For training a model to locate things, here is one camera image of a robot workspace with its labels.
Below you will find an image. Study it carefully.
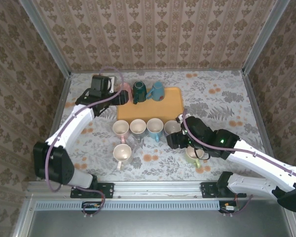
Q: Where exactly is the aluminium side rail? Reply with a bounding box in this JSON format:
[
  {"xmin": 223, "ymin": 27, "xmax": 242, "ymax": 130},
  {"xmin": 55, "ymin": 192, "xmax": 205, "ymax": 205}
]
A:
[
  {"xmin": 36, "ymin": 73, "xmax": 73, "ymax": 182},
  {"xmin": 241, "ymin": 70, "xmax": 280, "ymax": 173}
]

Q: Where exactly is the light pink mug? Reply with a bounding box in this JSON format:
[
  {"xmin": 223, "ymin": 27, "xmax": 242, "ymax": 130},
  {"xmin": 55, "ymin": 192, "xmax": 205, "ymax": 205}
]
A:
[{"xmin": 112, "ymin": 119, "xmax": 130, "ymax": 143}]

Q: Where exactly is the aluminium back rail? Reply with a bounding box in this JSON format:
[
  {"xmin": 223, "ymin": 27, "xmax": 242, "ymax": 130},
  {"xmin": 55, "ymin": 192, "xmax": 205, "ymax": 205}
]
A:
[{"xmin": 70, "ymin": 70, "xmax": 245, "ymax": 74}]

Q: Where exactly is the aluminium corner post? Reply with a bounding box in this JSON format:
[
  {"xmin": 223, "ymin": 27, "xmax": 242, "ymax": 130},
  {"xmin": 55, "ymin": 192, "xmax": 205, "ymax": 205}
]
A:
[
  {"xmin": 17, "ymin": 0, "xmax": 72, "ymax": 79},
  {"xmin": 241, "ymin": 0, "xmax": 291, "ymax": 76}
]

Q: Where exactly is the floral tablecloth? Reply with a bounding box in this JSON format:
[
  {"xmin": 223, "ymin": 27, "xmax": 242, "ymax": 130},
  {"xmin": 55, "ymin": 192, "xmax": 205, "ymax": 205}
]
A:
[{"xmin": 44, "ymin": 71, "xmax": 273, "ymax": 183}]

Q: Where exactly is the light green mug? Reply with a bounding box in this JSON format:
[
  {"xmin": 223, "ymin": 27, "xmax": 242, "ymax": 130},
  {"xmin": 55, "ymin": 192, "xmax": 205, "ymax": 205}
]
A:
[{"xmin": 185, "ymin": 147, "xmax": 205, "ymax": 169}]

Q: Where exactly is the cream white mug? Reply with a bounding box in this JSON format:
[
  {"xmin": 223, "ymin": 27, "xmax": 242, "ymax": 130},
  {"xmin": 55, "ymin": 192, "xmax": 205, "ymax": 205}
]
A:
[{"xmin": 112, "ymin": 144, "xmax": 133, "ymax": 171}]

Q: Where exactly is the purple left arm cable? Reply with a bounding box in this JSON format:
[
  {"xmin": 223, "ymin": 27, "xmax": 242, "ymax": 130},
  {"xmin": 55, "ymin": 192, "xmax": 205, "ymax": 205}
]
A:
[{"xmin": 46, "ymin": 67, "xmax": 125, "ymax": 218}]

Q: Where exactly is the yellow plastic tray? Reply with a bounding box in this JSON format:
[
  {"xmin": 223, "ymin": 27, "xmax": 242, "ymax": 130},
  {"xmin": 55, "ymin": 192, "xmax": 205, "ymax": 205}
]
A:
[{"xmin": 116, "ymin": 86, "xmax": 184, "ymax": 121}]

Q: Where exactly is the teal blue mug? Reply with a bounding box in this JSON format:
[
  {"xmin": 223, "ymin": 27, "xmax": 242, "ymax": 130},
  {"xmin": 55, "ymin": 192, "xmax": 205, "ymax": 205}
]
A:
[{"xmin": 145, "ymin": 81, "xmax": 166, "ymax": 102}]

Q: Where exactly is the grey mug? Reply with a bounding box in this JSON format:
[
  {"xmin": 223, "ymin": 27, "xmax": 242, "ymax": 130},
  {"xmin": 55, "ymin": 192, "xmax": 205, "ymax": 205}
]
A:
[{"xmin": 129, "ymin": 118, "xmax": 147, "ymax": 142}]

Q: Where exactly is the aluminium front rail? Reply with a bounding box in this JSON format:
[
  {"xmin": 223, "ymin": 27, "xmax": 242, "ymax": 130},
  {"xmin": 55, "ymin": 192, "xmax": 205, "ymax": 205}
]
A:
[{"xmin": 27, "ymin": 181, "xmax": 269, "ymax": 199}]

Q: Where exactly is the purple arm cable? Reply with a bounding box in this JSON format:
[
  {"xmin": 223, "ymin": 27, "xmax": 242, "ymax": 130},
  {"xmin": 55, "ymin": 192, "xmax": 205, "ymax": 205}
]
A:
[
  {"xmin": 182, "ymin": 110, "xmax": 296, "ymax": 215},
  {"xmin": 46, "ymin": 67, "xmax": 125, "ymax": 218}
]

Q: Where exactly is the light blue mug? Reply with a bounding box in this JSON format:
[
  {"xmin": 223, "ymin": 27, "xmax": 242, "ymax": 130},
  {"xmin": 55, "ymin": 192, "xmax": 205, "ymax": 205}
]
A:
[{"xmin": 147, "ymin": 118, "xmax": 164, "ymax": 143}]

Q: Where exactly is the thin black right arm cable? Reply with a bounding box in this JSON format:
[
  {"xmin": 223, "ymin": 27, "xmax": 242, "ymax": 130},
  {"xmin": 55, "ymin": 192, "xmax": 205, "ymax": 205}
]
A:
[{"xmin": 191, "ymin": 147, "xmax": 211, "ymax": 160}]

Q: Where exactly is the grey slotted cable duct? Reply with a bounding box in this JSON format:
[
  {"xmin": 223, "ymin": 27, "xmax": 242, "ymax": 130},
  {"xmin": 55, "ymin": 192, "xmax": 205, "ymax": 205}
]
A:
[{"xmin": 35, "ymin": 199, "xmax": 222, "ymax": 211}]

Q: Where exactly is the small connector board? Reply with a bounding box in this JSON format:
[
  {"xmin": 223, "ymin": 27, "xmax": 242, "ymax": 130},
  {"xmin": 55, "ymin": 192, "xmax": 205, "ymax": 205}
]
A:
[
  {"xmin": 219, "ymin": 200, "xmax": 239, "ymax": 214},
  {"xmin": 81, "ymin": 201, "xmax": 102, "ymax": 214}
]

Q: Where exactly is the lavender mug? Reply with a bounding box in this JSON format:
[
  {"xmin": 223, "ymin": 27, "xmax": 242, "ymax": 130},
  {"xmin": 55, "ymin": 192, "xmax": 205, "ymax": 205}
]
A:
[{"xmin": 163, "ymin": 119, "xmax": 182, "ymax": 137}]

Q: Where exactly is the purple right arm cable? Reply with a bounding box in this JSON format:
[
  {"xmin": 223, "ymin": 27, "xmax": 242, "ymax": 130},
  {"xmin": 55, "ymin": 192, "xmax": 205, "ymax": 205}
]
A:
[{"xmin": 182, "ymin": 110, "xmax": 296, "ymax": 215}]

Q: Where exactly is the dark green mug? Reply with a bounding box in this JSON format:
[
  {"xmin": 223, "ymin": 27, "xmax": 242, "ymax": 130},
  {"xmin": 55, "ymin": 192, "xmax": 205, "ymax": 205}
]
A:
[{"xmin": 132, "ymin": 80, "xmax": 148, "ymax": 105}]

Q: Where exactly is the salmon pink mug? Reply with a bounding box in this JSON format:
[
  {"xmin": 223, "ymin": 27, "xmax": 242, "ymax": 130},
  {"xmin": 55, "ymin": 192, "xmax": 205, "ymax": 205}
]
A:
[{"xmin": 118, "ymin": 82, "xmax": 133, "ymax": 99}]

